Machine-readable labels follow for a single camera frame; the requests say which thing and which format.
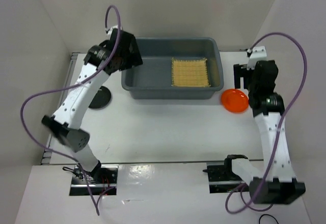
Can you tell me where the orange plastic plate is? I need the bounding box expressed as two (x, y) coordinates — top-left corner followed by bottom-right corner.
(221, 89), (249, 114)

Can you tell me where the black round plate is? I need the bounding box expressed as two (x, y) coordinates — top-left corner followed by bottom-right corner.
(89, 86), (112, 110)

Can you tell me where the bamboo placemat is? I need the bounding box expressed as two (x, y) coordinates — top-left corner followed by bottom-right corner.
(171, 58), (210, 88)

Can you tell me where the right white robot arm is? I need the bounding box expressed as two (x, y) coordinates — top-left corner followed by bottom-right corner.
(223, 61), (306, 205)

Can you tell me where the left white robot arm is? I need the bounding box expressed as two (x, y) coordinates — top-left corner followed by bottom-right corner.
(42, 28), (143, 183)

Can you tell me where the grey plastic bin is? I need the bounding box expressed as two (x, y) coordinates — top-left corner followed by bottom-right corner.
(121, 37), (224, 100)

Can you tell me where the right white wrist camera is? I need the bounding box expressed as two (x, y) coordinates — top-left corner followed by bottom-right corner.
(247, 46), (267, 70)

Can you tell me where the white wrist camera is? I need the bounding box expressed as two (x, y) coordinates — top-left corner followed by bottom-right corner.
(105, 25), (123, 40)
(247, 46), (267, 70)

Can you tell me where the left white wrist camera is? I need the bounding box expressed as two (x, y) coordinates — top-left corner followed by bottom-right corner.
(105, 25), (123, 40)

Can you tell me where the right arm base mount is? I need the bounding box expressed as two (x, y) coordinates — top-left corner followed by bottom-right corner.
(202, 161), (243, 193)

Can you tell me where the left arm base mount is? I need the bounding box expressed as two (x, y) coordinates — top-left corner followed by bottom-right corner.
(62, 165), (118, 196)

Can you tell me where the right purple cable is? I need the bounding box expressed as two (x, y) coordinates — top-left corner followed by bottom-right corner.
(225, 32), (308, 214)

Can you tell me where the black cable loop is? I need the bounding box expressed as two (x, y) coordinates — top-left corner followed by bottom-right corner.
(259, 214), (279, 224)

